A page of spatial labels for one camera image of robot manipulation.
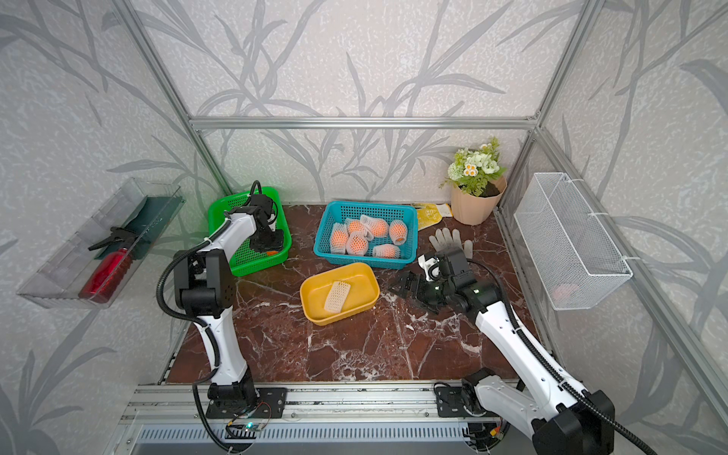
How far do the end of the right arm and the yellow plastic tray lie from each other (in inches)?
9.8

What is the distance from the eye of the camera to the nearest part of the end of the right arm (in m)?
0.54

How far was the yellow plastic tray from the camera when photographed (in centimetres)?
87

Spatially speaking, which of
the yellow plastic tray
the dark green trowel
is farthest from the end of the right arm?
the dark green trowel
